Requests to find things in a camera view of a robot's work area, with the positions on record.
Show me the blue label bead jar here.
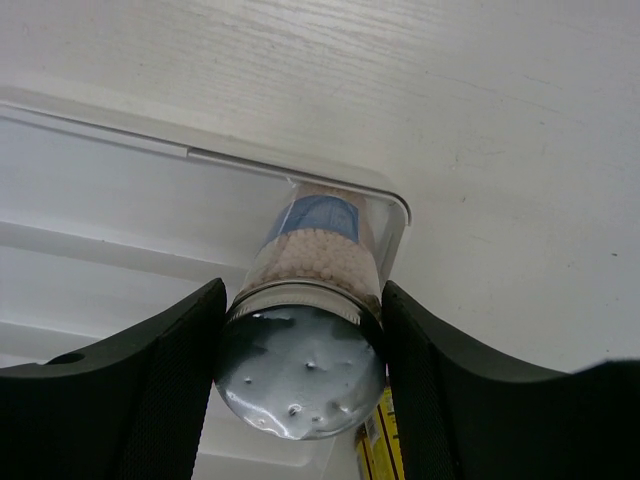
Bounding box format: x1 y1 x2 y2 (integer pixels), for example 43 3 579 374
214 183 386 441

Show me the white tiered organizer tray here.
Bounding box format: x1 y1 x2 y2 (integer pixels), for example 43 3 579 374
0 87 414 480

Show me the yellow label bottle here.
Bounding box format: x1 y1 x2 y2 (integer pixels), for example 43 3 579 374
354 385 405 480

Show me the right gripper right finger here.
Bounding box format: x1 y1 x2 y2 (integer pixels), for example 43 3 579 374
382 282 639 479

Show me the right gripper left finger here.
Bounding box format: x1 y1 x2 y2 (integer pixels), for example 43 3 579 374
1 279 226 479

